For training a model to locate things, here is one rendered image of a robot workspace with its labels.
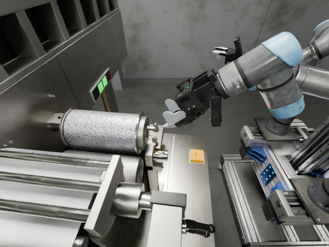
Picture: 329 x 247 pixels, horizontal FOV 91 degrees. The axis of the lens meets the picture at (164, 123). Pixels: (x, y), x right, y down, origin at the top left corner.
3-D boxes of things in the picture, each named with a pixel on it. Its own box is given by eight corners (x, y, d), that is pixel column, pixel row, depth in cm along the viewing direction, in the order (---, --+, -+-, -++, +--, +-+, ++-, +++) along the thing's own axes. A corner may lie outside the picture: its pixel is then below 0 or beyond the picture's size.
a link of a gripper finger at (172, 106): (156, 102, 53) (178, 90, 48) (167, 113, 56) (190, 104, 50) (153, 109, 51) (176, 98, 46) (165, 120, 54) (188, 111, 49)
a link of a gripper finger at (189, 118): (173, 116, 49) (197, 101, 45) (176, 120, 50) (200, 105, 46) (174, 127, 45) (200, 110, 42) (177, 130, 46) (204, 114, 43)
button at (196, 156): (203, 163, 88) (203, 160, 86) (190, 161, 88) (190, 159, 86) (202, 152, 93) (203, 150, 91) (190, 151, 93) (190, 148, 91)
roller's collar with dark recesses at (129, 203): (139, 222, 32) (135, 212, 28) (110, 218, 33) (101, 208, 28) (145, 190, 37) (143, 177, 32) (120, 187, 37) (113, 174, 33)
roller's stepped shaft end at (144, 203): (170, 215, 32) (171, 209, 29) (140, 211, 32) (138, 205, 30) (172, 198, 34) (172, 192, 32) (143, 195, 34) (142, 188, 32)
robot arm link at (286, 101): (298, 88, 45) (285, 55, 40) (312, 115, 37) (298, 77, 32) (266, 100, 49) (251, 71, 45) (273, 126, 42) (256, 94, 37)
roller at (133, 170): (137, 201, 53) (132, 185, 45) (64, 192, 55) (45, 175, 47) (145, 168, 62) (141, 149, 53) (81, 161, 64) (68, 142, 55)
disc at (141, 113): (139, 162, 56) (133, 134, 46) (137, 162, 56) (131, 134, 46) (147, 131, 67) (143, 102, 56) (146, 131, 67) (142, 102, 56)
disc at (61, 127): (73, 156, 58) (53, 127, 48) (71, 156, 58) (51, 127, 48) (90, 126, 69) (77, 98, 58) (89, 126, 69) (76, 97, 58)
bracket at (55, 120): (63, 127, 55) (60, 122, 54) (47, 125, 55) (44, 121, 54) (71, 116, 58) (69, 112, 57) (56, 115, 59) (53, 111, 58)
